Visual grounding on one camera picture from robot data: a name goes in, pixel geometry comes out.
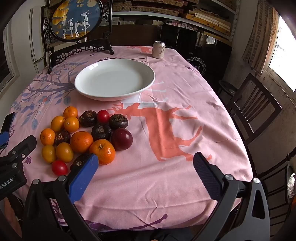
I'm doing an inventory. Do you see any orange mandarin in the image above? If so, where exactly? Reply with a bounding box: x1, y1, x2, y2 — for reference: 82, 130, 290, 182
89, 139, 116, 165
70, 131, 94, 153

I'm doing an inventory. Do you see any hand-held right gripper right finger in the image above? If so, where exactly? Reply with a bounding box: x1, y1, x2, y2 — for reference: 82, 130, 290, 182
192, 152, 271, 241

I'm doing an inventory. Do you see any brick pattern curtain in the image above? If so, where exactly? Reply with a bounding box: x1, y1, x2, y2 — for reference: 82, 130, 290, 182
242, 0, 279, 75

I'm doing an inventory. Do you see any small orange kumquat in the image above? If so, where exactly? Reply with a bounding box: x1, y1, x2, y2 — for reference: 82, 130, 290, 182
63, 106, 78, 119
64, 116, 80, 133
41, 145, 57, 163
51, 116, 65, 132
56, 142, 74, 163
40, 128, 56, 146

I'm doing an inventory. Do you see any bright window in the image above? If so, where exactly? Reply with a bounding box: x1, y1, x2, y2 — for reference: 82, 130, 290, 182
268, 14, 296, 92

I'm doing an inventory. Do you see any white drink can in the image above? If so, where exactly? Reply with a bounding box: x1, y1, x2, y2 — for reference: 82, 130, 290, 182
152, 41, 166, 59

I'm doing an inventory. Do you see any round deer painting table screen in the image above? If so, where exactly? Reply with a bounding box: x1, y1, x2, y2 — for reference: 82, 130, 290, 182
41, 0, 114, 74

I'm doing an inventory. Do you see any black smartphone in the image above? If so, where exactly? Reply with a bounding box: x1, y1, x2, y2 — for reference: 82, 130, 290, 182
1, 112, 15, 134

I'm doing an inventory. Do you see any white round plate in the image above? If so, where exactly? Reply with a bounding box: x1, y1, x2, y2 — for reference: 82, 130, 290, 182
74, 59, 155, 101

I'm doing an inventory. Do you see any small round black stool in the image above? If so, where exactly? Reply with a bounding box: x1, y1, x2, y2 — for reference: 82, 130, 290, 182
218, 80, 238, 96

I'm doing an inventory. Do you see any pink printed tablecloth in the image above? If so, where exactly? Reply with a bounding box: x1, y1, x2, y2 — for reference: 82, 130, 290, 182
0, 45, 255, 232

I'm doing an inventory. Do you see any red cherry tomato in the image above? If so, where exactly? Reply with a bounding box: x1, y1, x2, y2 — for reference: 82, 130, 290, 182
97, 110, 110, 124
51, 160, 68, 176

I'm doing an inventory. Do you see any dark red plum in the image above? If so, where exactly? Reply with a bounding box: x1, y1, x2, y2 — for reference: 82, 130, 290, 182
111, 128, 134, 151

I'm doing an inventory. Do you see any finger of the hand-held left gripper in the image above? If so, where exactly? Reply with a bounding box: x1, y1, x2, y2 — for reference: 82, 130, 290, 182
0, 131, 10, 149
0, 135, 37, 168

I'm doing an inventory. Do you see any white door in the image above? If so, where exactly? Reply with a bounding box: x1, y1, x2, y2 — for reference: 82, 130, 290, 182
29, 8, 48, 73

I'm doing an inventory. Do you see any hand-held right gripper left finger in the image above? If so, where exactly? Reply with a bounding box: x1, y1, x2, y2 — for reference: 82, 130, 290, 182
22, 153, 102, 241

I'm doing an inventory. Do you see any dark wooden slatted chair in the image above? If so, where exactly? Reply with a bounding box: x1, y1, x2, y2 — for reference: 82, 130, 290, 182
226, 72, 283, 145

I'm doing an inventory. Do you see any stack of yellow flat boxes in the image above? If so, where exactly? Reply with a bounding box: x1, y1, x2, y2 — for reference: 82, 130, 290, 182
181, 8, 232, 37

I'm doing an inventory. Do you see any white wall shelf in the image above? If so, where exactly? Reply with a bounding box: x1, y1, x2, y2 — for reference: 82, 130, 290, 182
112, 0, 240, 42

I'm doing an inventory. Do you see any dark brown water chestnut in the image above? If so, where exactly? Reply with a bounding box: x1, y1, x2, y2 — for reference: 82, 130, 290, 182
91, 123, 112, 142
79, 110, 97, 127
70, 153, 89, 171
54, 130, 71, 146
109, 114, 129, 129

